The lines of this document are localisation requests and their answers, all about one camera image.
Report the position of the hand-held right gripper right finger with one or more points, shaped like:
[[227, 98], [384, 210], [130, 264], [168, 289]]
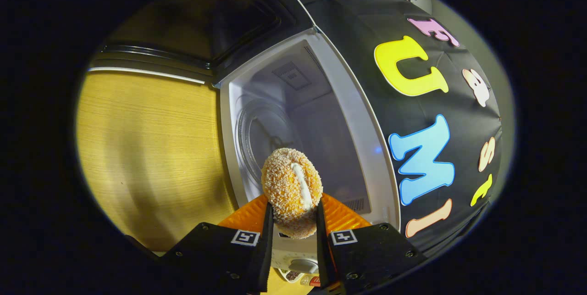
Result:
[[322, 258]]

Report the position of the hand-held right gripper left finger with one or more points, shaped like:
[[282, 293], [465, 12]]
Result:
[[265, 258]]

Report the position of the glass turntable plate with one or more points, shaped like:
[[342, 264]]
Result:
[[257, 134]]

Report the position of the black backdrop cloth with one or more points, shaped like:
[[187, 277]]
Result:
[[357, 33]]

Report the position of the crumbed bread roll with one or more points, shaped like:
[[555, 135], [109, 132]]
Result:
[[284, 185]]

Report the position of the white microwave oven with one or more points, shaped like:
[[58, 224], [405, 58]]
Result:
[[367, 148]]

